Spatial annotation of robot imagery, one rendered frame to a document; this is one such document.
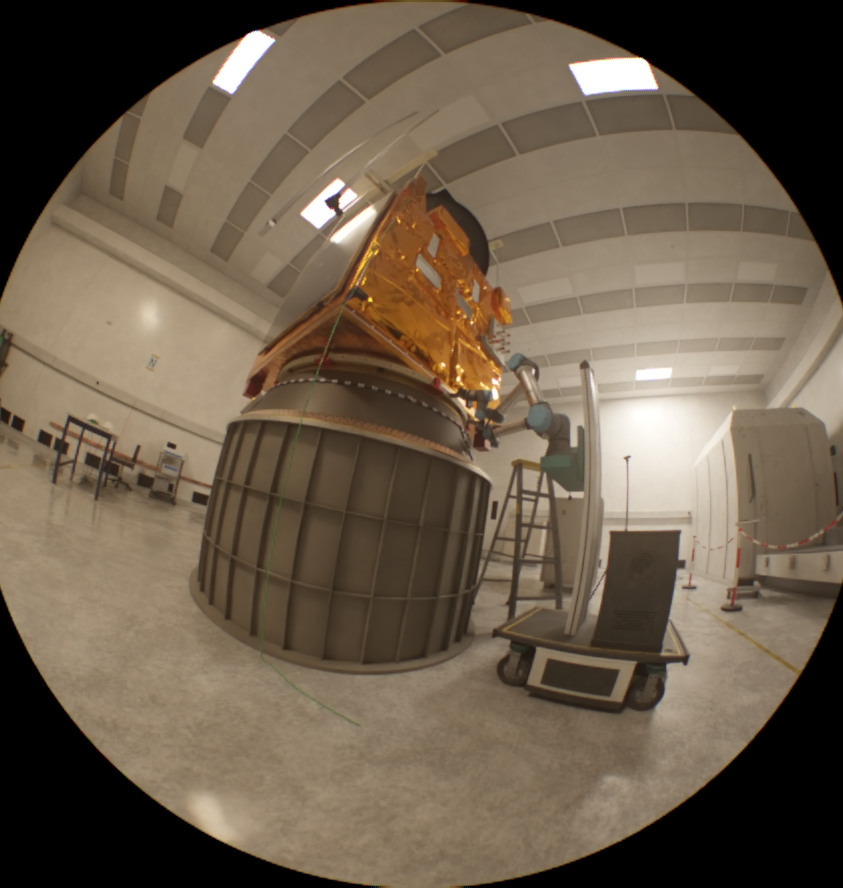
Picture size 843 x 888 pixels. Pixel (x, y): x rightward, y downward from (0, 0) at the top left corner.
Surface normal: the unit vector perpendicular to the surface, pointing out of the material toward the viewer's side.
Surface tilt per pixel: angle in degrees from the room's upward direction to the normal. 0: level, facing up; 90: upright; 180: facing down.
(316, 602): 90
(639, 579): 90
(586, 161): 180
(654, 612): 90
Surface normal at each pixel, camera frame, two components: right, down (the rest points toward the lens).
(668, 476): -0.59, -0.33
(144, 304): 0.79, -0.04
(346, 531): 0.26, -0.23
